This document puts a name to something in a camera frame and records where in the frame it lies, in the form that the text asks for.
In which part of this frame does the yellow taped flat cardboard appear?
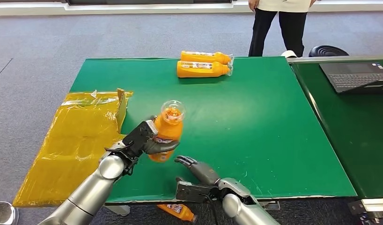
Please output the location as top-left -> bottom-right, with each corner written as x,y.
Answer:
13,88 -> 134,208

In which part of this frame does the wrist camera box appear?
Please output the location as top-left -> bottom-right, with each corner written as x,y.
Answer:
122,120 -> 159,156
175,177 -> 219,203

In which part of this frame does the orange bottle with clear cap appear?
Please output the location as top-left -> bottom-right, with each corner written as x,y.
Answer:
180,50 -> 234,65
177,60 -> 234,78
156,204 -> 198,223
148,100 -> 186,163

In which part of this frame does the grey table leg bracket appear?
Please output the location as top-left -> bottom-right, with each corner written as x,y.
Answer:
259,202 -> 280,211
106,205 -> 131,217

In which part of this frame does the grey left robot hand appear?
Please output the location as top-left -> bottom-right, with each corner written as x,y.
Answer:
143,115 -> 181,155

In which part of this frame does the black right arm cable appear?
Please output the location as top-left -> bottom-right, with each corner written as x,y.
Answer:
200,194 -> 220,225

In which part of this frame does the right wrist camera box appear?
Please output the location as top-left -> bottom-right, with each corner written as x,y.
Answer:
175,177 -> 219,203

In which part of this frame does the aluminium table edge rail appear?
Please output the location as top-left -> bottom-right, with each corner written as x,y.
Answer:
287,55 -> 383,64

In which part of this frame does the black round stool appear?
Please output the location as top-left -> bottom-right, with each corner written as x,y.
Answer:
308,45 -> 350,58

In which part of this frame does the aluminium profile frame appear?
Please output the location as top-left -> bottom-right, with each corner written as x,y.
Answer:
348,198 -> 383,225

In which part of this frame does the dark open laptop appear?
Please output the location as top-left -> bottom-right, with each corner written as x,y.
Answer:
319,61 -> 383,94

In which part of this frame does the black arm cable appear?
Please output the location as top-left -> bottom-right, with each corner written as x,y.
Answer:
104,143 -> 134,153
200,194 -> 220,225

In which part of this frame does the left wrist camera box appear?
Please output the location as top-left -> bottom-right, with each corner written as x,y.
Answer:
122,120 -> 159,156

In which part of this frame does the round silver metal bin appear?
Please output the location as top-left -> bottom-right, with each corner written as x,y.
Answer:
0,201 -> 19,225

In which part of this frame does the person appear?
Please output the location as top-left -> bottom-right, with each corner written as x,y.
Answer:
248,0 -> 318,59

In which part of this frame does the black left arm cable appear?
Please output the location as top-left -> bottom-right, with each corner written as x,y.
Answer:
104,143 -> 134,153

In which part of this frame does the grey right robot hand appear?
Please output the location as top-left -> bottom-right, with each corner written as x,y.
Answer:
174,155 -> 221,186

